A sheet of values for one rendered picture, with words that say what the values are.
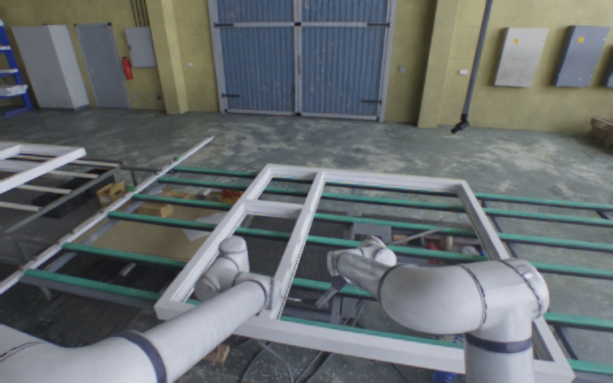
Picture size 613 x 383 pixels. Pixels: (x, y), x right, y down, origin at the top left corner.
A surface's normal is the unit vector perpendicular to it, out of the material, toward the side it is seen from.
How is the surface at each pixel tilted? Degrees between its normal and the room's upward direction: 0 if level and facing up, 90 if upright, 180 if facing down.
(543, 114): 90
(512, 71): 90
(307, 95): 90
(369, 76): 90
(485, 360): 75
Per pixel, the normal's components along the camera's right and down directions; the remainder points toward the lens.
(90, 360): 0.35, -0.92
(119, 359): 0.56, -0.81
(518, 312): 0.14, -0.02
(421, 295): -0.57, -0.46
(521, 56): -0.20, 0.46
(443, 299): -0.30, -0.40
